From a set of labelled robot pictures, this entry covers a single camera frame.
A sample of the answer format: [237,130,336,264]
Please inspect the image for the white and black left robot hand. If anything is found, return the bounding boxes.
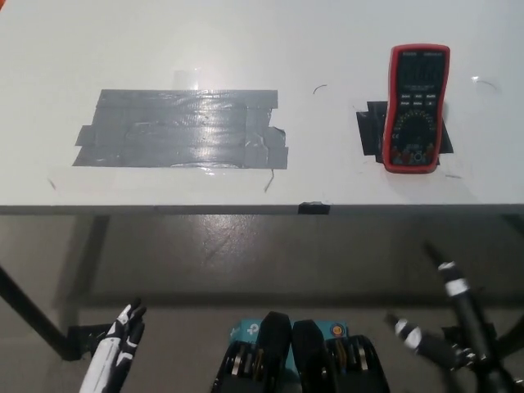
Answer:
[79,297,147,393]

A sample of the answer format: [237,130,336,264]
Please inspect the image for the red and black digital multimeter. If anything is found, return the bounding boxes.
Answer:
[382,43,451,174]

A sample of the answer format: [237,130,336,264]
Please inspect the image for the grey duct tape patch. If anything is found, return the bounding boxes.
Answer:
[71,88,290,169]

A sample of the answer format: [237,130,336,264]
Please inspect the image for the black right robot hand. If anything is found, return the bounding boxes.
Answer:
[383,242,524,393]

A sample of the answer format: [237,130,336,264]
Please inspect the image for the black robot body teal tops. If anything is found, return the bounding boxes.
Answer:
[210,310,390,393]

